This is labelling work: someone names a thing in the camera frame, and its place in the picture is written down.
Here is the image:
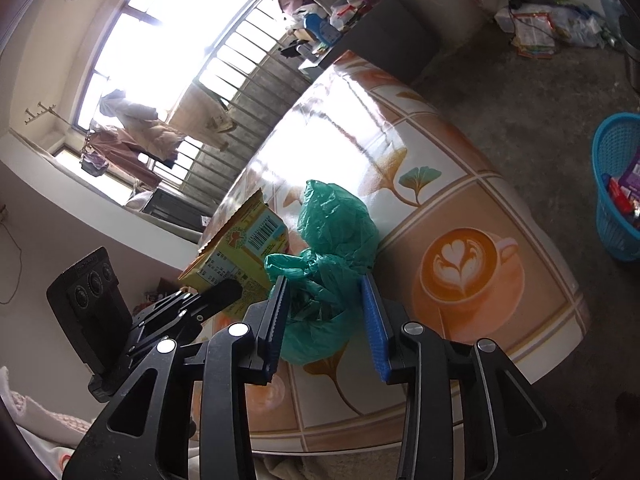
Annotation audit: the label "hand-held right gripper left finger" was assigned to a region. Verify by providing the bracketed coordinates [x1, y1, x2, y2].
[62, 275, 291, 480]

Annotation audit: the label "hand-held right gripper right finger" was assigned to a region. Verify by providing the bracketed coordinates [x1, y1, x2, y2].
[360, 275, 586, 480]

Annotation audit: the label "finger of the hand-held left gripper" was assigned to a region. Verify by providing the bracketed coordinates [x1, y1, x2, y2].
[192, 280, 243, 322]

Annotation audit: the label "yellow cardboard box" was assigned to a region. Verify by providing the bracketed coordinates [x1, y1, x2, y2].
[179, 187, 291, 318]

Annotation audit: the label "green plastic bag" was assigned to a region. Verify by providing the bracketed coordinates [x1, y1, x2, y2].
[264, 179, 381, 365]

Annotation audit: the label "blue plastic basket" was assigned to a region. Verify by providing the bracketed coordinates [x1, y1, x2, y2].
[591, 112, 640, 263]

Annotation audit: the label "pink hanging jacket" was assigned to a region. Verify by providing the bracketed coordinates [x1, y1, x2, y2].
[87, 127, 166, 186]

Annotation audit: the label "beige pants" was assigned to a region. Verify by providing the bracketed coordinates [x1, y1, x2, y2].
[167, 85, 238, 151]

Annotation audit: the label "beige puffer jacket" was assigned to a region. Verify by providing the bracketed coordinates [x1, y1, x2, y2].
[97, 89, 183, 161]

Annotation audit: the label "metal balcony railing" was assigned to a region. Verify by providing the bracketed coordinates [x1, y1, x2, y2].
[165, 0, 321, 216]

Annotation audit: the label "red foil wrapper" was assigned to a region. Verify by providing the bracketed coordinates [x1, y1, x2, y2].
[601, 174, 640, 221]

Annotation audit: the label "blue detergent bottle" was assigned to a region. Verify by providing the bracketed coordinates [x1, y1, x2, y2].
[304, 12, 341, 46]

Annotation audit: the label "grey cabinet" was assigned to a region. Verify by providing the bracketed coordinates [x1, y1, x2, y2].
[300, 0, 441, 86]

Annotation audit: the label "purple wrapper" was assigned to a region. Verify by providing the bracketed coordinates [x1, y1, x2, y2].
[617, 150, 640, 188]

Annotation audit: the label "pile of plastic packaging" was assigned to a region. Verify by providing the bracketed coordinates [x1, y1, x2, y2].
[495, 0, 621, 58]

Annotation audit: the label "wall coat hook rack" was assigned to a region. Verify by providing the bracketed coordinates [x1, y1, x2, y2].
[24, 101, 56, 123]

